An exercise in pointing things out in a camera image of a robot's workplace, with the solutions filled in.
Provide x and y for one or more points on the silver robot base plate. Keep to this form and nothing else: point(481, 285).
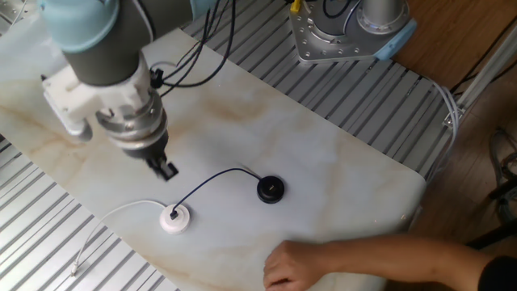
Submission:
point(319, 44)

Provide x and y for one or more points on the person hand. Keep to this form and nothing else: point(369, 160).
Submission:
point(295, 266)

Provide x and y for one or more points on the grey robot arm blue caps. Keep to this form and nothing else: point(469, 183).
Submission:
point(105, 52)

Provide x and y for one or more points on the person forearm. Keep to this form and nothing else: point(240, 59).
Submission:
point(404, 258)

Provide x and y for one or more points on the marble pattern table mat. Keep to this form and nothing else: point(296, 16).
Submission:
point(282, 133)

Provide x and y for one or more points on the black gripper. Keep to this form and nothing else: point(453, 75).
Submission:
point(147, 151)

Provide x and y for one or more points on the aluminium frame post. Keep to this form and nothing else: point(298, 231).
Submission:
point(484, 72)

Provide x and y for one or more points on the black shirt sleeve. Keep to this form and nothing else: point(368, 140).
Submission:
point(501, 275)

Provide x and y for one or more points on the black chair base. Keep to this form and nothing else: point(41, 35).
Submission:
point(505, 182)

